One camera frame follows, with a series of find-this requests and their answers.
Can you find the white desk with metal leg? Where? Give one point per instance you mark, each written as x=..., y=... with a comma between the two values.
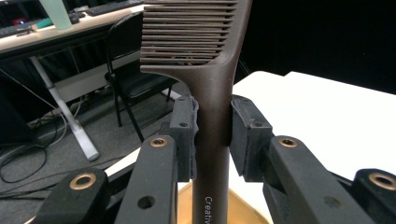
x=46, y=37

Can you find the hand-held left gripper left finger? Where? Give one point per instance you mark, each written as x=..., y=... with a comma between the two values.
x=183, y=140

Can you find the black keyboard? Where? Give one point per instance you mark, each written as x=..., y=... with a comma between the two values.
x=109, y=6

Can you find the black folding chair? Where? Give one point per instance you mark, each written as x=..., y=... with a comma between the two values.
x=137, y=84

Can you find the cream ceramic cup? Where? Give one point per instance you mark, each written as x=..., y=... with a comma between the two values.
x=243, y=211

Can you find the dark brown comb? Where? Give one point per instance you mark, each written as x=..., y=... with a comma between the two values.
x=214, y=93

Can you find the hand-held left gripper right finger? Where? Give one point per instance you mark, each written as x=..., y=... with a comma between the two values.
x=249, y=140

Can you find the black computer mouse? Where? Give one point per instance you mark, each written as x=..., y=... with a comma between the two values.
x=76, y=17

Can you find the black box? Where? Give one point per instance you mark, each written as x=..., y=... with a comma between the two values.
x=14, y=121

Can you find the pale green translucent bottle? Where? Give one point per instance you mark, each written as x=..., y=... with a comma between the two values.
x=57, y=14

